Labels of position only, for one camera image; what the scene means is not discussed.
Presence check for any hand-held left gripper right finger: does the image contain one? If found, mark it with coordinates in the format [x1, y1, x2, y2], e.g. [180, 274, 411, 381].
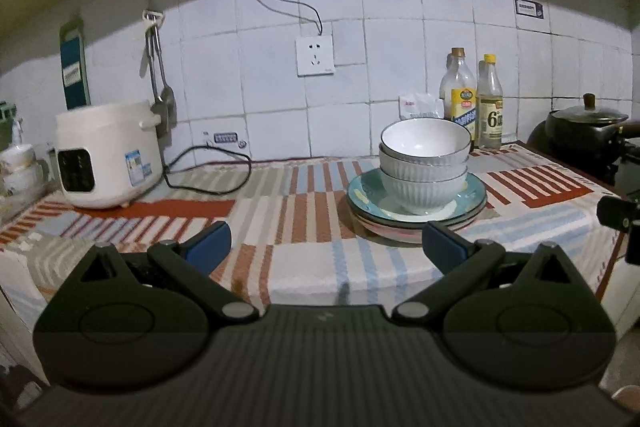
[391, 221, 572, 322]

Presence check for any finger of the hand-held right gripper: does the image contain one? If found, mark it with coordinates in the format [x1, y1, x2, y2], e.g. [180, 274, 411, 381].
[597, 195, 640, 234]

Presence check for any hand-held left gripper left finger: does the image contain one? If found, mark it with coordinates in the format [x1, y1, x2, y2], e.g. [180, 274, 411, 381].
[79, 221, 260, 322]

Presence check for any white plate with sun print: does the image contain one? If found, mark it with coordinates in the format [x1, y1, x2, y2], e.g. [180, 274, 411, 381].
[348, 202, 486, 231]

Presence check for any teal patterned plate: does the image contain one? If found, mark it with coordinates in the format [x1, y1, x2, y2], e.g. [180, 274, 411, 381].
[347, 169, 488, 223]

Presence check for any pink plate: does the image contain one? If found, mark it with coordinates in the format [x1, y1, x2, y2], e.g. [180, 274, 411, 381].
[352, 213, 476, 248]

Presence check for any striped tablecloth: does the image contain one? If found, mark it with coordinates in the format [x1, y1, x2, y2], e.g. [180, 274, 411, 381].
[0, 144, 631, 313]

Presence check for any black pot with lid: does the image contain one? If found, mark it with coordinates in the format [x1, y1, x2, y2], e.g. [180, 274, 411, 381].
[544, 93, 630, 142]

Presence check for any clear vinegar bottle yellow cap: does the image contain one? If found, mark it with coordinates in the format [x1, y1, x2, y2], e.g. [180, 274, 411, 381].
[476, 53, 504, 150]

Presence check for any white rice cooker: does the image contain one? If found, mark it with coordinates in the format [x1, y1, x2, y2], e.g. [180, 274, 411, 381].
[54, 101, 166, 209]

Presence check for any cooking oil bottle yellow label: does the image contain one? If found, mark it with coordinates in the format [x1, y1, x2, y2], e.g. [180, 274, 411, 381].
[440, 48, 478, 148]

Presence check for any white seasoning bag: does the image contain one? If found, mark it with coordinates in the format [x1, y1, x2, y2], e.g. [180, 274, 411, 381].
[398, 92, 446, 122]

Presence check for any hanging metal spoon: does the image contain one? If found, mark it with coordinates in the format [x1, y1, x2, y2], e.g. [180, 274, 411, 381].
[145, 24, 177, 128]

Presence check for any floral ceramic jar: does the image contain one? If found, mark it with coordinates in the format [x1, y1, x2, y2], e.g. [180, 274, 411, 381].
[0, 144, 51, 208]

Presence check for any green container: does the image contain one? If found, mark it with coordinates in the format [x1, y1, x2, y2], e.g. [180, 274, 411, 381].
[0, 103, 17, 148]

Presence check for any black power cord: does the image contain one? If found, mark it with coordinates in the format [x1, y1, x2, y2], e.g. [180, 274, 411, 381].
[164, 146, 253, 196]

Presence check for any small low wall sticker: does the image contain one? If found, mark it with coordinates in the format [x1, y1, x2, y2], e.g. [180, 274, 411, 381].
[202, 131, 248, 150]

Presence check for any white wall socket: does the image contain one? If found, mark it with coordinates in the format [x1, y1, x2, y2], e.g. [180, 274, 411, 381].
[295, 35, 335, 78]

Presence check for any blue wall poster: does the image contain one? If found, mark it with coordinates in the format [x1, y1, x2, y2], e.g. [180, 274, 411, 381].
[60, 23, 92, 110]

